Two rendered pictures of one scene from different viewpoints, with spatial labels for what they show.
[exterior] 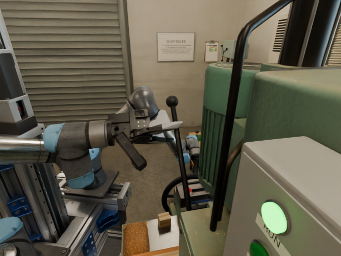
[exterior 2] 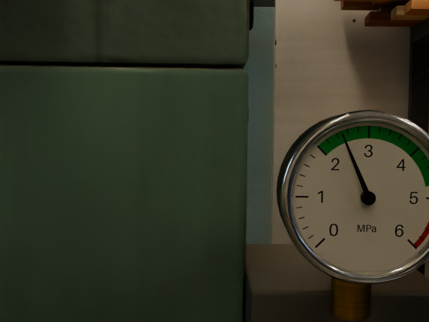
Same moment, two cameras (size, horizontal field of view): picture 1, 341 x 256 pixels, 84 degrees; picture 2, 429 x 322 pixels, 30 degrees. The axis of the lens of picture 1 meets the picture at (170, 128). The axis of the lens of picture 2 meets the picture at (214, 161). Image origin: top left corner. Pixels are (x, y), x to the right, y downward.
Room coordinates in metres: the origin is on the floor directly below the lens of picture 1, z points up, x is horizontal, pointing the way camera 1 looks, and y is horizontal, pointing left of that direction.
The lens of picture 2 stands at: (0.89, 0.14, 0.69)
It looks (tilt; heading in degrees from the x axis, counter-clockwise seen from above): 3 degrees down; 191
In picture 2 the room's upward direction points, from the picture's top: 1 degrees clockwise
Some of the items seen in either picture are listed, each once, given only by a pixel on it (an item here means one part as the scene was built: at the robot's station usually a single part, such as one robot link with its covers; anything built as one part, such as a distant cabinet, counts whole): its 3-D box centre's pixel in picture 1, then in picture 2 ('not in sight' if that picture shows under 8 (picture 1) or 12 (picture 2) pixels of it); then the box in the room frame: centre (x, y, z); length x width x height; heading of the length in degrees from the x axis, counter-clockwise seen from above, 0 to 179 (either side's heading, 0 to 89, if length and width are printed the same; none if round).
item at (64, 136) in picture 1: (70, 137); not in sight; (0.46, 0.27, 1.32); 0.11 x 0.08 x 0.09; 102
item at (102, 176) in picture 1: (92, 173); not in sight; (0.88, 0.45, 0.87); 0.15 x 0.15 x 0.10
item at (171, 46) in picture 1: (175, 47); not in sight; (3.44, -0.09, 1.48); 0.64 x 0.02 x 0.46; 97
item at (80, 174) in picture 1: (75, 165); not in sight; (0.47, 0.28, 1.22); 0.11 x 0.08 x 0.11; 46
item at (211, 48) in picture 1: (211, 51); not in sight; (3.49, -0.70, 1.42); 0.23 x 0.06 x 0.34; 97
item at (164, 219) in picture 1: (164, 219); not in sight; (0.53, 0.02, 0.92); 0.04 x 0.03 x 0.04; 108
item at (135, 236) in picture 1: (135, 236); not in sight; (0.46, 0.12, 0.92); 0.14 x 0.09 x 0.04; 12
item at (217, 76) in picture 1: (236, 130); not in sight; (0.43, -0.17, 1.35); 0.18 x 0.18 x 0.31
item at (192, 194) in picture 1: (192, 190); not in sight; (0.61, -0.09, 0.99); 0.13 x 0.11 x 0.06; 102
